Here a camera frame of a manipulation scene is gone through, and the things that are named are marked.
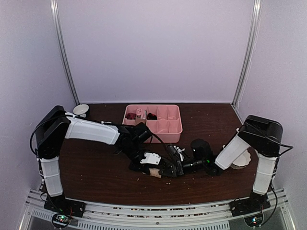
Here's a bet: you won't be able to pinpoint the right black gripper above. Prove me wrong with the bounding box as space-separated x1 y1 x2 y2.
160 159 206 179

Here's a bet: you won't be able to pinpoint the striped beige green sock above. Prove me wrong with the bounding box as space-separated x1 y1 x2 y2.
149 168 162 178

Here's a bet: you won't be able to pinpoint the pink divided organizer box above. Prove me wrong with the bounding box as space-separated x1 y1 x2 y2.
122 104 183 143

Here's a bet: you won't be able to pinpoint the argyle black red orange sock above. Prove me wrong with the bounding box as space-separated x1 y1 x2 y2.
146 113 158 120

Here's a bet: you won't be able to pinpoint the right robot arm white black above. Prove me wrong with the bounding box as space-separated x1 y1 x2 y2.
158 115 293 216

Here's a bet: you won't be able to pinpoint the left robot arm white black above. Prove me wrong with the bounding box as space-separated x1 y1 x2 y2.
31 105 170 217

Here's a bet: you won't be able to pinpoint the rolled socks in box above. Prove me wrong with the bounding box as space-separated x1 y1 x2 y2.
125 108 147 125

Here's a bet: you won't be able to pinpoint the white scalloped bowl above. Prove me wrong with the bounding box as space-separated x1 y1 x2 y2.
230 150 251 170

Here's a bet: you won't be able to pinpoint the dark bowl white inside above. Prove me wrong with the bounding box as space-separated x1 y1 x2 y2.
72 104 90 118

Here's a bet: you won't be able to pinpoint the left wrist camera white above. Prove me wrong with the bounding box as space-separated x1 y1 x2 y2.
140 152 161 165

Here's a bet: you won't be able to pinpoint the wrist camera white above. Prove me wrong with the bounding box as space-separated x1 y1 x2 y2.
173 145 186 161
140 152 161 165

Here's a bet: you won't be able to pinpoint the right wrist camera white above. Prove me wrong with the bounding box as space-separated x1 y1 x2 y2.
173 145 186 161

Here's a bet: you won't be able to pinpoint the right aluminium frame post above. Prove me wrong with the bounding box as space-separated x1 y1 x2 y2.
232 0 262 110

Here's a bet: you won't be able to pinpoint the aluminium frame post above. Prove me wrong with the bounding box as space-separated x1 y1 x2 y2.
232 0 262 110
50 0 80 105

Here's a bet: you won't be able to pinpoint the left aluminium frame post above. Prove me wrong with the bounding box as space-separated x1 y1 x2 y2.
50 0 80 105

